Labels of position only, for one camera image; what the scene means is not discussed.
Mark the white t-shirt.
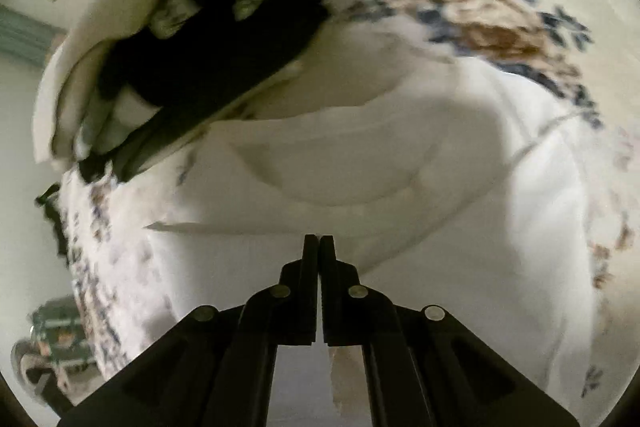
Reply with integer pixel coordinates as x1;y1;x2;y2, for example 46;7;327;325
146;17;594;411

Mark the left green curtain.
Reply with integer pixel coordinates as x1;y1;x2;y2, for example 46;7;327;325
0;6;62;67

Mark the teal storage shelf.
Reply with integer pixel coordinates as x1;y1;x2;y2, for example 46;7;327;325
29;296;96;366

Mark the black clothes pile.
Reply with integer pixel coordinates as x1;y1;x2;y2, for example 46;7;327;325
35;183;70;265

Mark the black folded garment with stripes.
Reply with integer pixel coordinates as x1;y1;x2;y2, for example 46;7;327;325
75;0;330;182

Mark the floral bed sheet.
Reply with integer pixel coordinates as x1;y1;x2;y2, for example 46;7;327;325
61;0;639;426

